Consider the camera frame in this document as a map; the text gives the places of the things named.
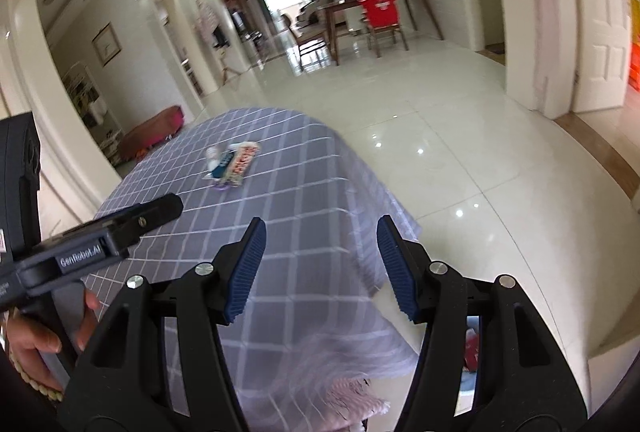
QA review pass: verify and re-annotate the white shelf rack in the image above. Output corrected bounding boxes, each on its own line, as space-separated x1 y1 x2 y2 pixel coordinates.
62 62 123 165

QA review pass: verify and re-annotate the blue white small packet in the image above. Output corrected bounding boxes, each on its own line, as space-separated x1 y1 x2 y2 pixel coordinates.
204 146 233 189

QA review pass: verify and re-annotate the person's left hand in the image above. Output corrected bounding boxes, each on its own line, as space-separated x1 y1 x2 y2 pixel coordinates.
5 289 100 388

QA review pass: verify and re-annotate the red paper bag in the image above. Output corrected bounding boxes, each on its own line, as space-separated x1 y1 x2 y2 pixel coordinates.
465 327 481 373

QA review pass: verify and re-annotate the pink hanging cloth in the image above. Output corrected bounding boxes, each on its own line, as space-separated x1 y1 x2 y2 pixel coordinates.
195 0 221 48

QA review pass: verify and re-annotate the orange wall poster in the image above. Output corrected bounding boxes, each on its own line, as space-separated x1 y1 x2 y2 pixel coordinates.
625 0 640 93

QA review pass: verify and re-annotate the white door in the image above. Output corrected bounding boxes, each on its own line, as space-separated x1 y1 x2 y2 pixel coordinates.
565 0 633 115

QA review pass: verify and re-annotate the framed wall picture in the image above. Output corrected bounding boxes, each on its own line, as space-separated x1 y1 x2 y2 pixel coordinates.
91 23 122 67

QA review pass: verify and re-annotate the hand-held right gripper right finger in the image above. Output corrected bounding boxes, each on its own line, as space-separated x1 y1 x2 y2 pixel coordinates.
376 214 588 432

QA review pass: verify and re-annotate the grey checked tablecloth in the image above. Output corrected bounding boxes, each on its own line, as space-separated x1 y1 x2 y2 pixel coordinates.
80 107 421 432

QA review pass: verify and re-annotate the red shirt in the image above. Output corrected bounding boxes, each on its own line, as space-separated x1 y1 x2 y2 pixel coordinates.
361 0 401 29

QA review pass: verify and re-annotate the pink fringed cloth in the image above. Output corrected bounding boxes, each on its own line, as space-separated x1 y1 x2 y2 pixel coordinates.
300 374 391 432

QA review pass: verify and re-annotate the red white snack wrapper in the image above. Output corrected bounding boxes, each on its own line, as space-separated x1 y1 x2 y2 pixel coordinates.
227 141 262 187

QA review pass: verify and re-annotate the wooden chair with shirt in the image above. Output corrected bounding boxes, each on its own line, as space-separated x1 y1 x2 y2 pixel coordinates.
360 0 408 58

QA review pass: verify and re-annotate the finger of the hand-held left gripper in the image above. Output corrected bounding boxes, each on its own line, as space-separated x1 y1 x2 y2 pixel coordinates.
102 193 184 258

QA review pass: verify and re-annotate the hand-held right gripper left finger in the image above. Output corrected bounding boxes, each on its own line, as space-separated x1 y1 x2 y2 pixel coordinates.
57 217 267 432

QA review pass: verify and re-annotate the wooden dining table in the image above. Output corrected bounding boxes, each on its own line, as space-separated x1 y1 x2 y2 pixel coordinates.
317 0 445 65

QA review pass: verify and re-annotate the wooden tripod stand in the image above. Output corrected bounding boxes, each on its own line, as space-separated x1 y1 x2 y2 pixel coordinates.
220 52 241 85

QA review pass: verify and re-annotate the beaded bracelet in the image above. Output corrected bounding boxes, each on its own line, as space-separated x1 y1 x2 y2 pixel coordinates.
7 352 63 400

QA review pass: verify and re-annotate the pink bench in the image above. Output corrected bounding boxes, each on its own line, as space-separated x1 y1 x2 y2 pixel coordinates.
119 106 185 162

